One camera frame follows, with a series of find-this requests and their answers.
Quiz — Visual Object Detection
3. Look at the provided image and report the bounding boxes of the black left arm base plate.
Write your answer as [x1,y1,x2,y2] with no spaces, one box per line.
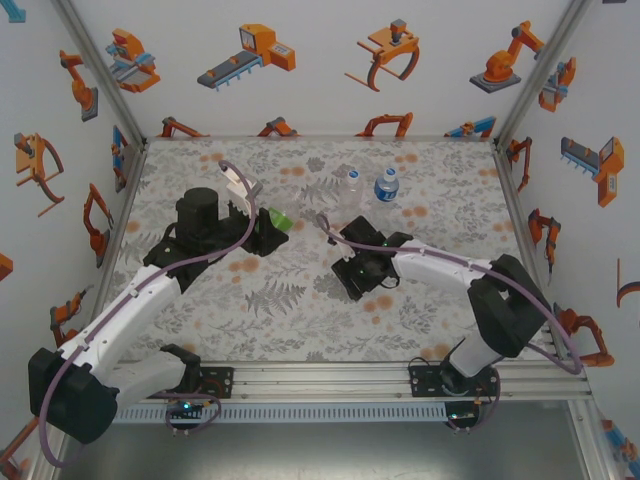
[197,367,235,400]

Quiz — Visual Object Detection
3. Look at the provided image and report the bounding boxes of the aluminium frame post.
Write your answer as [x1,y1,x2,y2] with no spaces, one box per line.
[567,399,619,480]
[492,0,596,151]
[49,0,149,151]
[27,434,69,480]

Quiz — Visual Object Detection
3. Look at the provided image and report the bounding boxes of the green label plastic bottle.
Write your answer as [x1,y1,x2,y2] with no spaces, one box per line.
[266,187,314,235]

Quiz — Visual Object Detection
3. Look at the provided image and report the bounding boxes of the aluminium table rear rail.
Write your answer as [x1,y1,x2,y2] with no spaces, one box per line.
[144,133,497,144]

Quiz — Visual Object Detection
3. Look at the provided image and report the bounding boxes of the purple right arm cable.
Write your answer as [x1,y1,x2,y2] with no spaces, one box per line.
[316,212,585,435]

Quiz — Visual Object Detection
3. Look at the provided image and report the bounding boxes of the blue label plastic bottle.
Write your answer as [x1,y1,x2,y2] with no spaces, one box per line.
[373,167,407,224]

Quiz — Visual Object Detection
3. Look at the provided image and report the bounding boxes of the aluminium table side rail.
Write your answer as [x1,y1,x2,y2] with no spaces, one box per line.
[79,142,151,361]
[492,143,569,361]

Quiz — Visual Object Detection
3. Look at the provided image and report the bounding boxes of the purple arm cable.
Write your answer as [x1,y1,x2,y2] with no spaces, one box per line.
[39,159,262,470]
[316,212,585,435]

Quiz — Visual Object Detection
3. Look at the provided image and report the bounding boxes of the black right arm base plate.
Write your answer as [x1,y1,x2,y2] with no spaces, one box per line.
[408,366,449,400]

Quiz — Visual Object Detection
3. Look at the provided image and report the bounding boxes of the white slotted cable duct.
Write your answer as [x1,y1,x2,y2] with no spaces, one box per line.
[112,402,451,425]

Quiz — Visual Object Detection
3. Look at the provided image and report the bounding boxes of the clear unlabelled plastic bottle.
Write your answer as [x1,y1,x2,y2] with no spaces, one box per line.
[338,169,367,224]

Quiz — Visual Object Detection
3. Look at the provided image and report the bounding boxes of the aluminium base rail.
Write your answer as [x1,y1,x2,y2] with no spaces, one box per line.
[144,360,594,403]

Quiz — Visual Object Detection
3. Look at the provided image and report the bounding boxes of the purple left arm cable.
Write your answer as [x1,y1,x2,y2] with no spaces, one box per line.
[39,159,262,470]

